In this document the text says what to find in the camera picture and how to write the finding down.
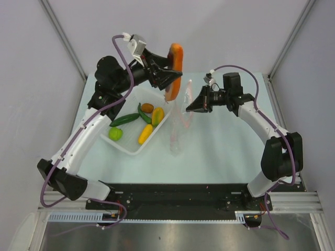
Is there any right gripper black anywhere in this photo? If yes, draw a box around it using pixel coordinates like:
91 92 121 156
186 85 230 113

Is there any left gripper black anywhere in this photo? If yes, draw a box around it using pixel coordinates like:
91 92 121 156
114 48 182 94

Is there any orange red papaya slice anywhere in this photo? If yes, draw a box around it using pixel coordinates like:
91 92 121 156
164 43 184 102

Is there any clear zip top bag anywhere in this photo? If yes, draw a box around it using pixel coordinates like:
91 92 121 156
168 79 194 156

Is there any yellow green mango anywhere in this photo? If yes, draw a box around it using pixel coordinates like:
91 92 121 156
151 107 164 127

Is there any yellow corn cob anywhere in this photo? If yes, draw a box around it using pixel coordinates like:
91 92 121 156
138 124 153 145

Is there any dark green cucumber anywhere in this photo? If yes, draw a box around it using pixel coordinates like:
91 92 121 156
109 113 140 127

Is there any green chili pepper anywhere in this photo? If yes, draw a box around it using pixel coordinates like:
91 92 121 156
137 103 152 124

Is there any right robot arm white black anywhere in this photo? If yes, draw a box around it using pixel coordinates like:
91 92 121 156
186 73 303 210

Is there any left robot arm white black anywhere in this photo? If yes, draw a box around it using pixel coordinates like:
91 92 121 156
37 43 183 209

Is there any white plastic basket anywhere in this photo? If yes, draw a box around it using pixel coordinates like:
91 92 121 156
100 87 173 155

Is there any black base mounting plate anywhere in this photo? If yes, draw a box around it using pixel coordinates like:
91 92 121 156
85 184 272 221

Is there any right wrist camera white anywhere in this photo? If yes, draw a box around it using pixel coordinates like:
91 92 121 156
203 69 217 87

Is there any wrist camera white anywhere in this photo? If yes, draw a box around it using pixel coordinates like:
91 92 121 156
203 69 217 87
122 32 147 65

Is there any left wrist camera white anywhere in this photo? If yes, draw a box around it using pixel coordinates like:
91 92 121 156
122 32 147 65

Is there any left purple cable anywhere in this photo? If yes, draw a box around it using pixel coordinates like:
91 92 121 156
39 34 137 231

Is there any aluminium frame rail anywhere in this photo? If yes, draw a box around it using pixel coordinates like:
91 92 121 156
37 192 323 214

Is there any white slotted cable duct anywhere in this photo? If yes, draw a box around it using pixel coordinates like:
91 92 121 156
48 212 245 224

